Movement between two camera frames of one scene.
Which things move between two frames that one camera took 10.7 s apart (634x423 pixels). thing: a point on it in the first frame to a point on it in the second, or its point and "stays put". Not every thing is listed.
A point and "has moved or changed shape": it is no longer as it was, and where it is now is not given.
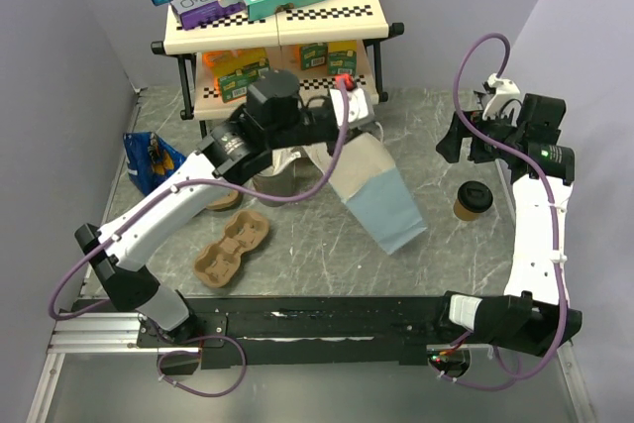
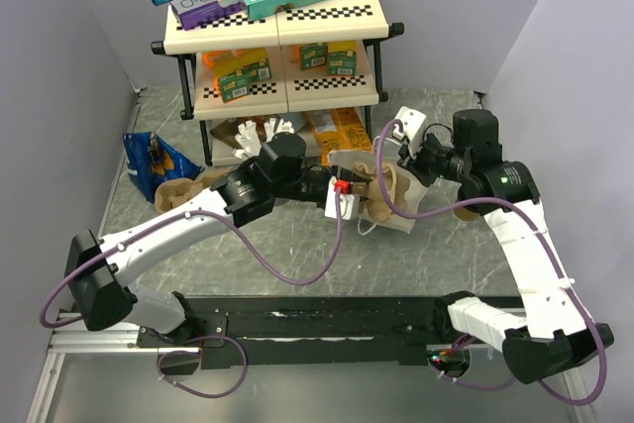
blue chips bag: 151,160 stays put
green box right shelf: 313,54 stays put
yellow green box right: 342,57 stays put
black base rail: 306,329 stays put
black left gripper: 333,144 to 345,174
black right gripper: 449,147 to 414,164
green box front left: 234,86 stays put
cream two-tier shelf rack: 334,45 stays put
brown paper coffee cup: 463,213 stays put
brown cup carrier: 217,264 to 395,185
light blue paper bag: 378,198 has moved or changed shape
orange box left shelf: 226,61 stays put
